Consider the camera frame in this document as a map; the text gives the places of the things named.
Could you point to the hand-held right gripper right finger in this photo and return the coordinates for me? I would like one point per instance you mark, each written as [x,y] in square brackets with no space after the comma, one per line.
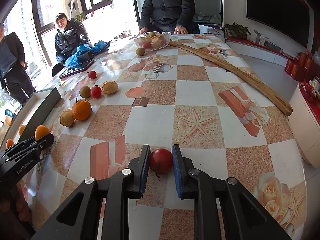
[175,172]

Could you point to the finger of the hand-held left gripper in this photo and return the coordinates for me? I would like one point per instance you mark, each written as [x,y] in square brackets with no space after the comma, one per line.
[45,140]

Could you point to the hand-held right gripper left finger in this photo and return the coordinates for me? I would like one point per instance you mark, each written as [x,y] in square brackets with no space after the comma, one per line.
[146,172]

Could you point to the large red tomato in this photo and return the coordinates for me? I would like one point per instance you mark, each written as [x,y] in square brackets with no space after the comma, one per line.
[161,161]

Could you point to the white tray box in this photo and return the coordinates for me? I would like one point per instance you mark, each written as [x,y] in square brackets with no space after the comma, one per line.
[42,110]

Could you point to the orange with stem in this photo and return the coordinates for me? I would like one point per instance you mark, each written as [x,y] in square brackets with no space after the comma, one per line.
[81,110]

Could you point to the brown kiwi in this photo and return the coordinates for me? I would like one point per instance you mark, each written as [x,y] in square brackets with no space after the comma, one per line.
[140,51]
[85,91]

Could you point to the medium red tomato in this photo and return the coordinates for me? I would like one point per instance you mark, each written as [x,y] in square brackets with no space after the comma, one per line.
[95,91]

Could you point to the small red tomato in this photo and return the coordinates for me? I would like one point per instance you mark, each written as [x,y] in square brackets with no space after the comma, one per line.
[92,74]

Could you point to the person's left hand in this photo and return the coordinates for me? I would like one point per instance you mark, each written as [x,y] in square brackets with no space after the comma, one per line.
[23,202]

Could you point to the blue white object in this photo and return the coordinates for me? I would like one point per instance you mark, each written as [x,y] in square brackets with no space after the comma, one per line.
[9,112]

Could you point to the tablet with red case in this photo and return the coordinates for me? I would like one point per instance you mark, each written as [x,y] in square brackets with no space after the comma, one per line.
[76,70]

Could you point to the blue plastic bag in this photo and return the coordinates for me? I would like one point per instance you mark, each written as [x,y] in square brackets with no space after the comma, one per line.
[75,56]

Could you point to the black wallet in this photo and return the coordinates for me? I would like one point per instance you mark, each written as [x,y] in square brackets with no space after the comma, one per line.
[86,55]

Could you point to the long wooden stick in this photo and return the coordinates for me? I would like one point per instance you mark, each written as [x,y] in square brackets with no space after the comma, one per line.
[225,63]

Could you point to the windowsill green plant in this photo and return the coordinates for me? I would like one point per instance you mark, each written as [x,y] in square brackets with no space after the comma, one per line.
[81,18]

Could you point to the glass bowl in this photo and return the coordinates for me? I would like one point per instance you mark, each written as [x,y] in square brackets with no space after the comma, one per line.
[165,42]

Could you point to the white round cabinet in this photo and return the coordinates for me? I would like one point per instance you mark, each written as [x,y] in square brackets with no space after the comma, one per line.
[305,130]

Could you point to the green kiwi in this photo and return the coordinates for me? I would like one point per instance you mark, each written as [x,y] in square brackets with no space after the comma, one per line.
[151,34]

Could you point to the white paper bag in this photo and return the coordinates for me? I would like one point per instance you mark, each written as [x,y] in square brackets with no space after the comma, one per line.
[212,31]

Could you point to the red-topped television bench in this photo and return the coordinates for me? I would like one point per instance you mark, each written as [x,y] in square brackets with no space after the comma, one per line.
[257,50]

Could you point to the potted green plant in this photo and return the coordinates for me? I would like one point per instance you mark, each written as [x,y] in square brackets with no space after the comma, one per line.
[235,30]

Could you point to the red gift box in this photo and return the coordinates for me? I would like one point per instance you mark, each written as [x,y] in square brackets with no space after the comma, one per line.
[291,68]
[301,60]
[309,65]

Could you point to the red packaged goods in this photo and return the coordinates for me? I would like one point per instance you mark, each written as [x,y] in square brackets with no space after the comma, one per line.
[310,90]

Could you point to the white small box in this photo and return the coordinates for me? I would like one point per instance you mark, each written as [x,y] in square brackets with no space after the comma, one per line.
[260,38]

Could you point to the glass display cabinet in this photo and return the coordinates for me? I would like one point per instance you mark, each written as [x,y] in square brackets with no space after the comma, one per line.
[207,2]

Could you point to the black television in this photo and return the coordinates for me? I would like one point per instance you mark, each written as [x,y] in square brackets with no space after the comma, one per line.
[275,7]

